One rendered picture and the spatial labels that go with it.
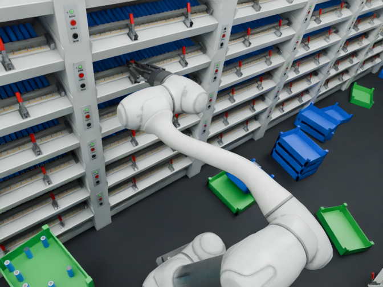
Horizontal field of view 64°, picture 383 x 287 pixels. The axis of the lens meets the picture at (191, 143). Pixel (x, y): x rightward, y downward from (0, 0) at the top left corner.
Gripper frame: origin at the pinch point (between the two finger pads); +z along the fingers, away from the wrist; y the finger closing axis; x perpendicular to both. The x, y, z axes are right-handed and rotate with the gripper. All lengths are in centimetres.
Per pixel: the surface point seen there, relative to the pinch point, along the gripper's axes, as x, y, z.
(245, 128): -80, 96, 15
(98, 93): -7.7, -16.3, 0.6
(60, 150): -27.8, -35.8, 3.2
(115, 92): -8.9, -9.6, -0.5
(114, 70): -2.4, -6.1, 4.9
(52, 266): -58, -56, -22
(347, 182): -112, 140, -52
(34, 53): 12.8, -34.8, -0.1
